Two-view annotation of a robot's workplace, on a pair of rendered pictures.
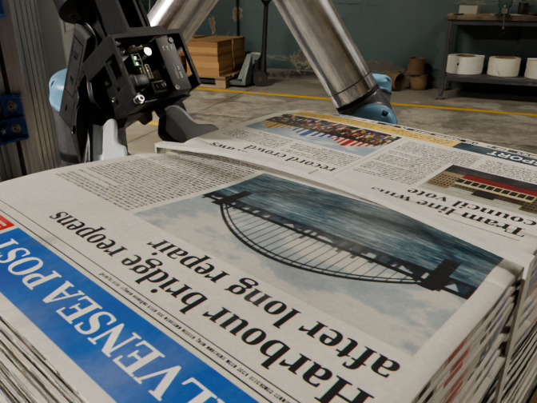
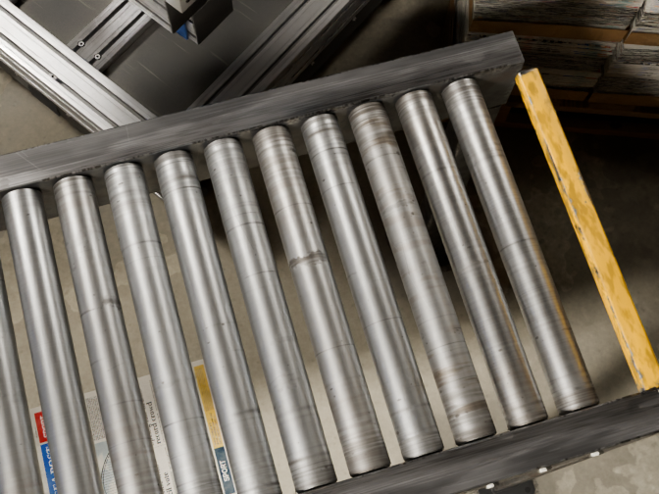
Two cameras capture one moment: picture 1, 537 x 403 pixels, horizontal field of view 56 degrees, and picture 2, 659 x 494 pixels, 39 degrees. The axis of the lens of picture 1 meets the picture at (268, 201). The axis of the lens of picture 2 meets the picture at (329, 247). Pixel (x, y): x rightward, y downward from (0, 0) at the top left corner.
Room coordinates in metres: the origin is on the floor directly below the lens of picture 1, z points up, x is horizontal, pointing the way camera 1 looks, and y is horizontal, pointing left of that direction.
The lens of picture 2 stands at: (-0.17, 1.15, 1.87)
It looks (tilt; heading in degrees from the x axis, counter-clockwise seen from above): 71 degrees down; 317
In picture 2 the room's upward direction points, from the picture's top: 5 degrees clockwise
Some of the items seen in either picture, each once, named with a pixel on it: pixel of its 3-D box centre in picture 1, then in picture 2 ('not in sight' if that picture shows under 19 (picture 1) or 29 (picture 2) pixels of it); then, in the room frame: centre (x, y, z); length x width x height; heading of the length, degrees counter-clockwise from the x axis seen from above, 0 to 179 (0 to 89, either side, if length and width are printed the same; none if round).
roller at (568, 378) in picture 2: not in sight; (516, 239); (-0.03, 0.70, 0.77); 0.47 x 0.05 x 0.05; 158
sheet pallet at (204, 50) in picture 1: (198, 59); not in sight; (6.94, 0.94, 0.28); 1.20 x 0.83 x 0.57; 68
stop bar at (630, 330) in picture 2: not in sight; (586, 222); (-0.07, 0.63, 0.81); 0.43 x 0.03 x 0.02; 158
